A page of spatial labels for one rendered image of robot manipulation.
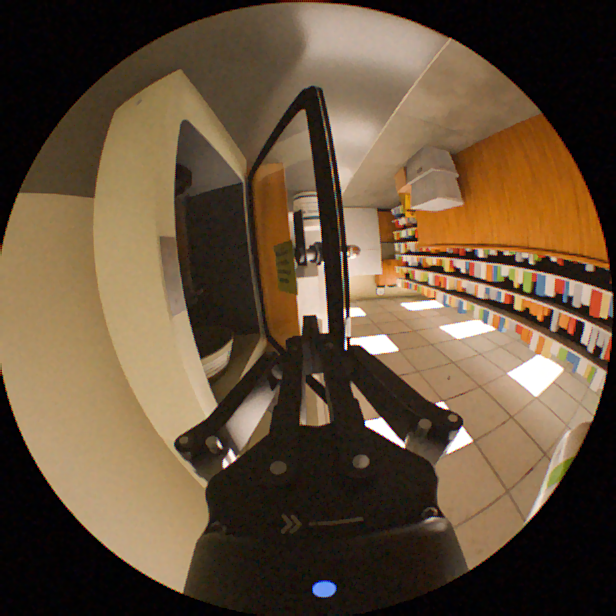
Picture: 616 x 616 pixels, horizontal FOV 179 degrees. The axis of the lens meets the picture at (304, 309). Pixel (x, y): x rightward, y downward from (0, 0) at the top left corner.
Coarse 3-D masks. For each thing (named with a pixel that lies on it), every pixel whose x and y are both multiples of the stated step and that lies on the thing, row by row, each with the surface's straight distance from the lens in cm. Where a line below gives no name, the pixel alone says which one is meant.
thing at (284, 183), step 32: (320, 96) 25; (288, 128) 30; (288, 160) 28; (256, 192) 42; (288, 192) 27; (256, 224) 42; (288, 224) 27; (288, 256) 27; (320, 256) 20; (288, 288) 29; (320, 288) 21; (288, 320) 31; (320, 320) 22
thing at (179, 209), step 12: (180, 192) 35; (180, 204) 35; (180, 216) 34; (180, 228) 33; (180, 240) 33; (180, 252) 32; (192, 252) 36; (180, 264) 32; (192, 264) 34; (180, 276) 32; (192, 276) 34; (192, 288) 33
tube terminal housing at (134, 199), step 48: (144, 96) 32; (192, 96) 32; (144, 144) 24; (96, 192) 29; (144, 192) 20; (96, 240) 26; (144, 240) 19; (144, 288) 19; (144, 336) 21; (192, 336) 21; (240, 336) 48; (144, 384) 26; (192, 384) 20
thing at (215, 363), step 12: (204, 336) 43; (216, 336) 41; (228, 336) 37; (204, 348) 43; (216, 348) 42; (228, 348) 32; (204, 360) 29; (216, 360) 30; (228, 360) 35; (216, 372) 32
